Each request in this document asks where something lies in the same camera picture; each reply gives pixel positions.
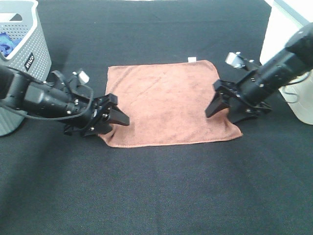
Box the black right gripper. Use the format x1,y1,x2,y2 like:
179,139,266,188
205,77,271,124

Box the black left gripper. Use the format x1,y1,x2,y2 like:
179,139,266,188
50,70,130,137

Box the brown microfiber towel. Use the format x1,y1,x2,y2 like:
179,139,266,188
101,60,242,148

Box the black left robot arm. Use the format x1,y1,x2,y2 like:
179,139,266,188
0,66,130,136

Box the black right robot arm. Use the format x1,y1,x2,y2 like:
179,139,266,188
205,23,313,123

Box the white storage bin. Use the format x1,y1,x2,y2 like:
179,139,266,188
260,0,313,125

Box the grey perforated laundry basket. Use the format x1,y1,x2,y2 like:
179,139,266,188
0,0,52,137

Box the blue cloth in basket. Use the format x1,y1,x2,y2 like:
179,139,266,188
0,32,21,57

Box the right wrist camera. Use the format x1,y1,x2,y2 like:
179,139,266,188
225,52,246,69

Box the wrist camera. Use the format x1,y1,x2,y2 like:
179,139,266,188
225,52,246,69
72,69,89,85

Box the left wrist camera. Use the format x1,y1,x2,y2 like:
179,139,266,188
72,69,89,85

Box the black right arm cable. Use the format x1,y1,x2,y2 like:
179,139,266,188
281,70,313,104

